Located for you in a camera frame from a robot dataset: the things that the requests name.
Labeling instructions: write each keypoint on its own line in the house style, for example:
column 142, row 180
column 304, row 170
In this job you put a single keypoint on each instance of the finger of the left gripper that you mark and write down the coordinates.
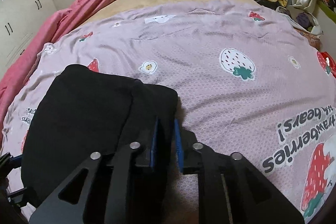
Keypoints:
column 8, row 163

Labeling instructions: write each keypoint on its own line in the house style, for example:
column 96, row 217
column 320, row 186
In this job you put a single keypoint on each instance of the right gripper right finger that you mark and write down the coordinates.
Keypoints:
column 230, row 188

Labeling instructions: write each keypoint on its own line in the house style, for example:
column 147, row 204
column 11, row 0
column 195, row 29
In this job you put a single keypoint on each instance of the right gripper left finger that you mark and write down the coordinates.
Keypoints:
column 100, row 188

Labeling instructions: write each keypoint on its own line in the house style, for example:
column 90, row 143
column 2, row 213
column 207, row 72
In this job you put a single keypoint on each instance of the black garment with orange cuffs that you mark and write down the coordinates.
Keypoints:
column 85, row 111

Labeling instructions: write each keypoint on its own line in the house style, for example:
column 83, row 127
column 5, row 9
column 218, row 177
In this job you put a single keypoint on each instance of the lilac strawberry print bedsheet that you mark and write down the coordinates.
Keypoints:
column 246, row 82

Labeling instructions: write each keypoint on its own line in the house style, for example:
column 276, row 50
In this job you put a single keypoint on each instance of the red plastic bag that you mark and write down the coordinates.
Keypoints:
column 327, row 63

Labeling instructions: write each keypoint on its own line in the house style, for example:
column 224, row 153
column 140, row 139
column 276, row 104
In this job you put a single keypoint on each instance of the white wardrobe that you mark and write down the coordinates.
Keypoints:
column 20, row 22

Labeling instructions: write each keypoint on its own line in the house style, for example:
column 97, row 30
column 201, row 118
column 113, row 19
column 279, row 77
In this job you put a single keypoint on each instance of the pink fleece blanket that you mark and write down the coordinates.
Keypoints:
column 57, row 25

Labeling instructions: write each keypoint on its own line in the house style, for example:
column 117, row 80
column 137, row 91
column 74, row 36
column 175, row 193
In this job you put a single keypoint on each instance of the floral fabric basket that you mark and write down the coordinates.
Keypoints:
column 304, row 23

